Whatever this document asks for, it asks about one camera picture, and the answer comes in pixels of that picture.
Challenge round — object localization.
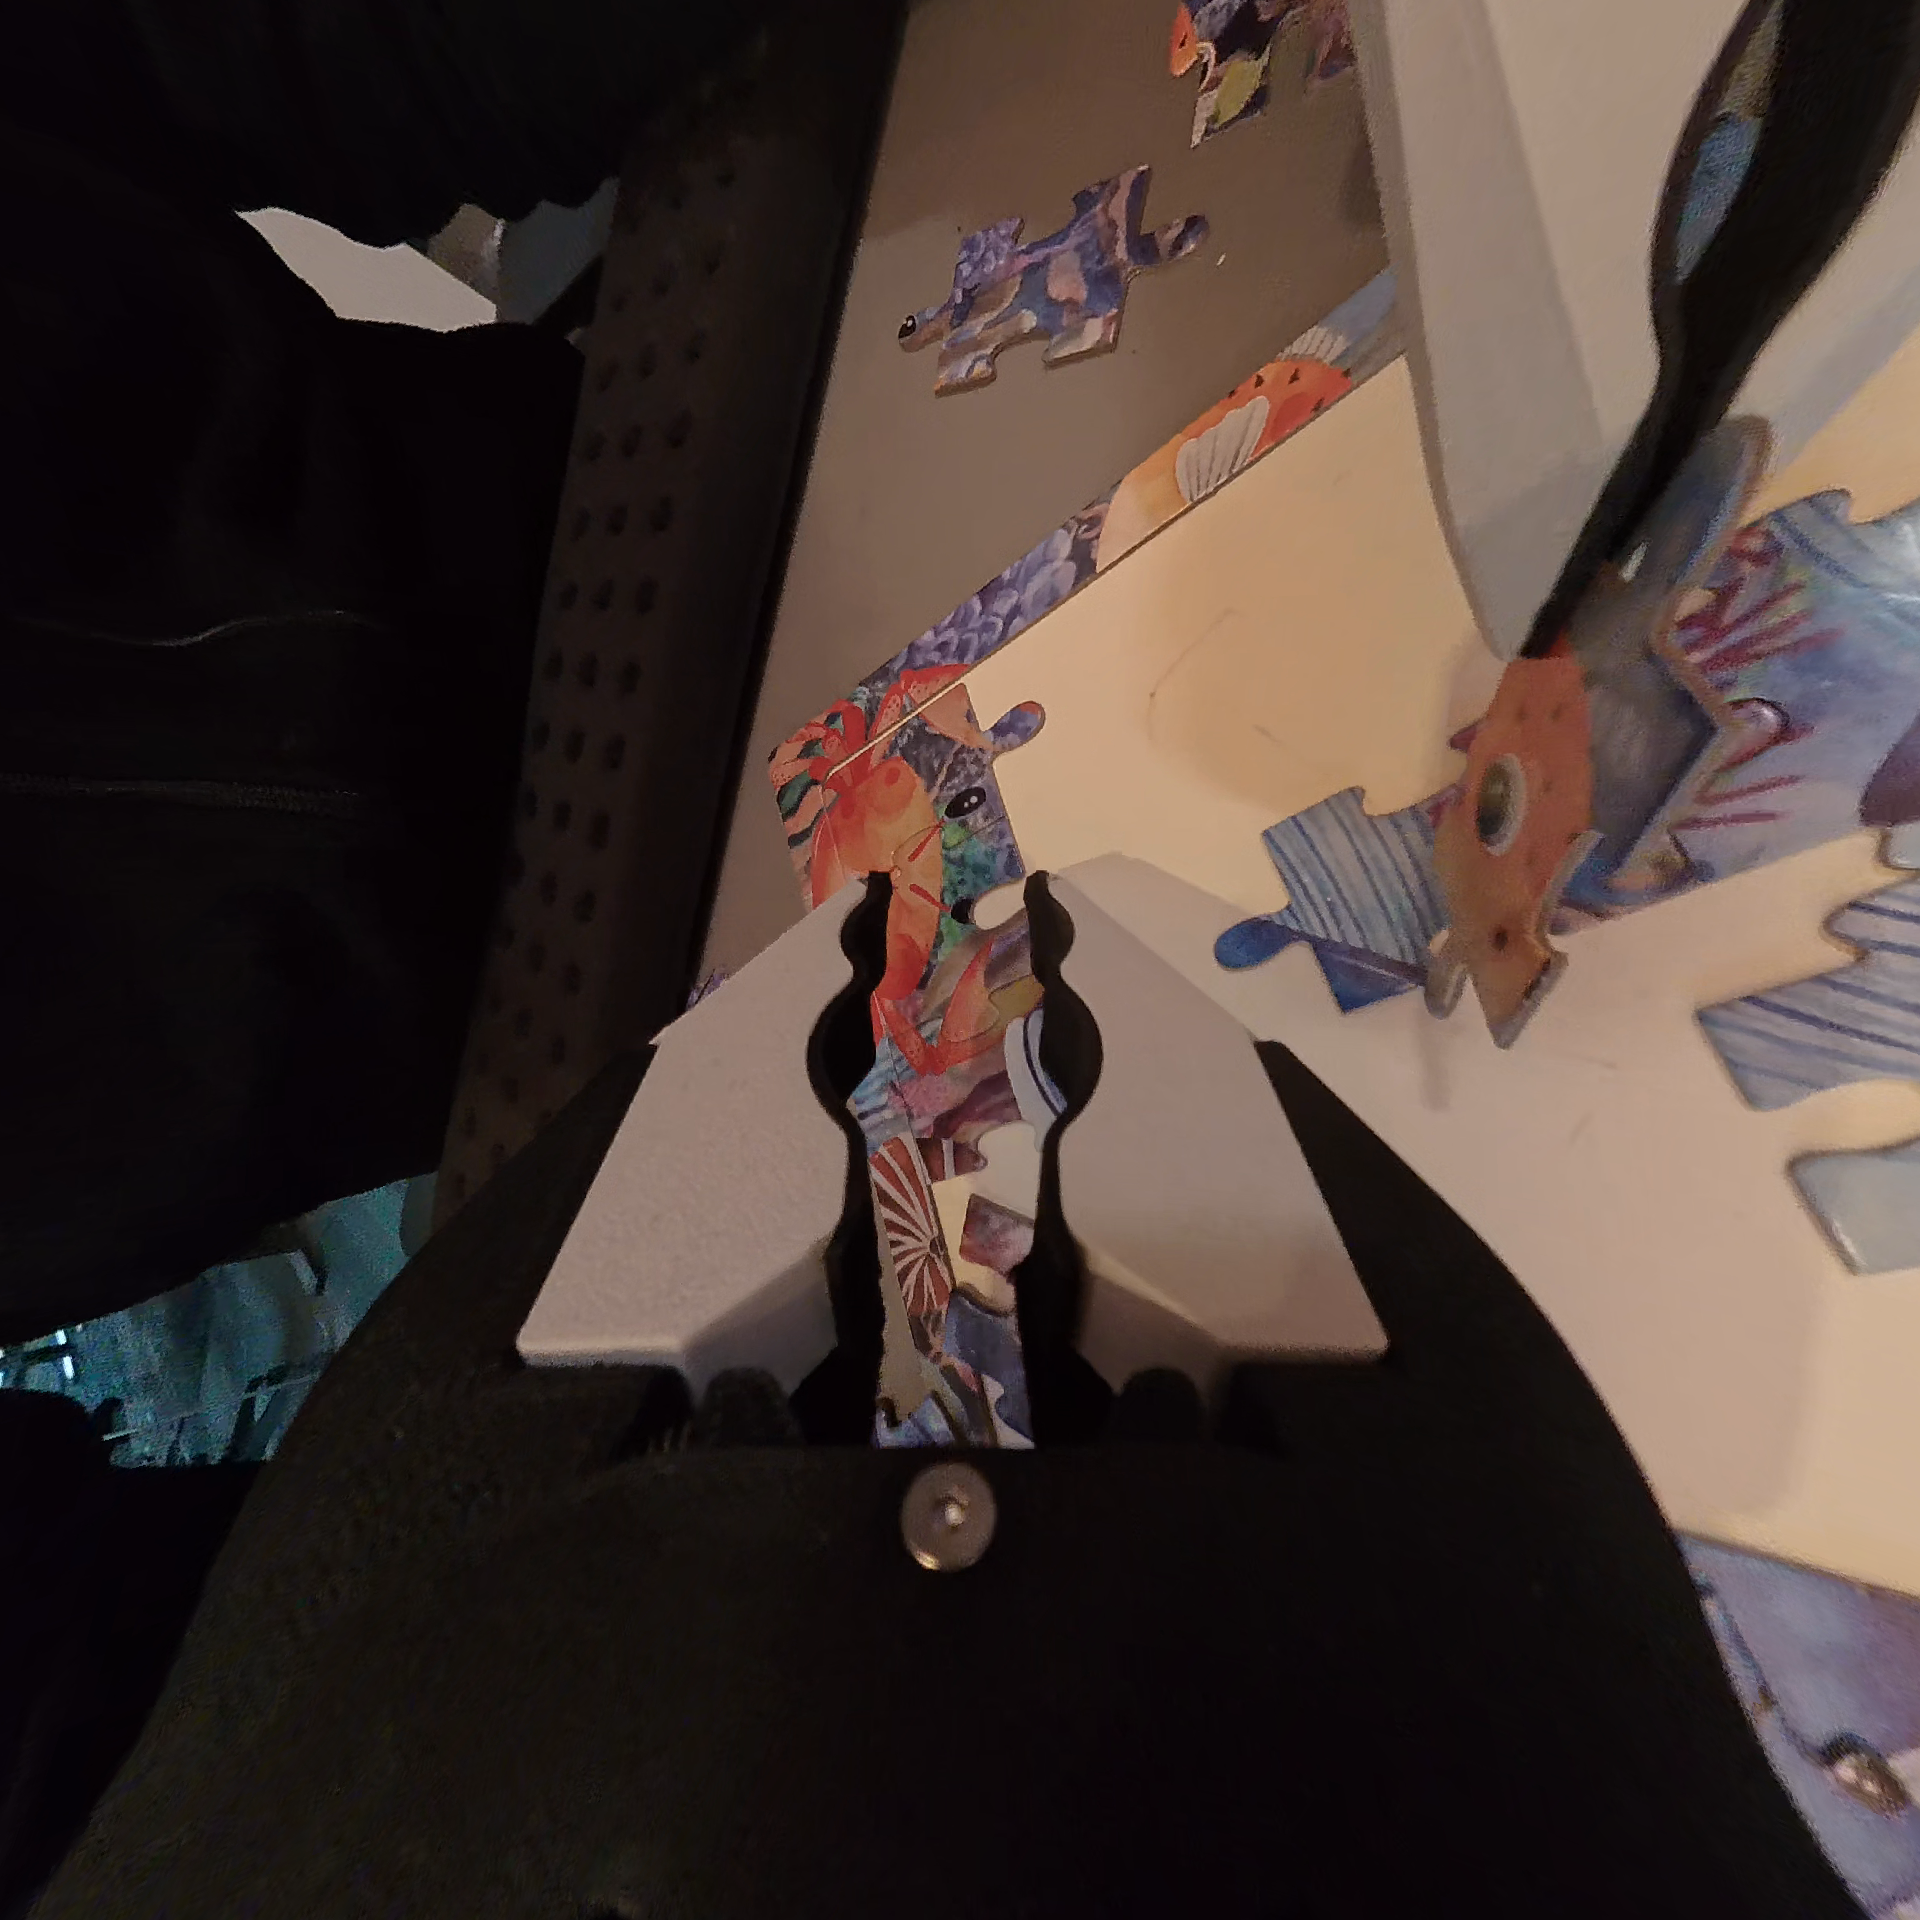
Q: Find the person's black clothing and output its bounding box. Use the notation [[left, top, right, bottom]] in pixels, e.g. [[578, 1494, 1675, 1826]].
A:
[[0, 0, 611, 1322]]

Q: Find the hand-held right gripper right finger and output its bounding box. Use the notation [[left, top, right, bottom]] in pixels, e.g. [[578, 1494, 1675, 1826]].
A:
[[1025, 852, 1388, 1447]]

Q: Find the orange pufferfish puzzle piece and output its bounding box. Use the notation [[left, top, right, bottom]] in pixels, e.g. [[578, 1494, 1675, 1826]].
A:
[[1422, 637, 1602, 1053]]

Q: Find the group of assembled puzzle pieces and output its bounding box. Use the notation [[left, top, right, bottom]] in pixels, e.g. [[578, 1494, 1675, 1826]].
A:
[[769, 495, 1920, 1920]]

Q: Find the black perforated pad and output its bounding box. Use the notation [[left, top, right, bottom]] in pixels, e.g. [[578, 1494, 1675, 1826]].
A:
[[433, 0, 901, 1220]]

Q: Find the purple seahorse loose piece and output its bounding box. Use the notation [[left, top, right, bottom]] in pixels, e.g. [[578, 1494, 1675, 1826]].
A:
[[898, 167, 1207, 397]]

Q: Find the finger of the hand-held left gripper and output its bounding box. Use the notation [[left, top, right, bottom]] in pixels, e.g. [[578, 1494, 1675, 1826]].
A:
[[1559, 0, 1920, 842], [1368, 0, 1787, 665]]

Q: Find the ocean print puzzle board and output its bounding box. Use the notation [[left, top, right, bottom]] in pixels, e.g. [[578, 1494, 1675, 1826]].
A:
[[765, 270, 1920, 1920]]

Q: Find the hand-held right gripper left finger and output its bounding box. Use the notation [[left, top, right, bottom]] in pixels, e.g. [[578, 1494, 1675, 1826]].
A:
[[515, 869, 890, 1447]]

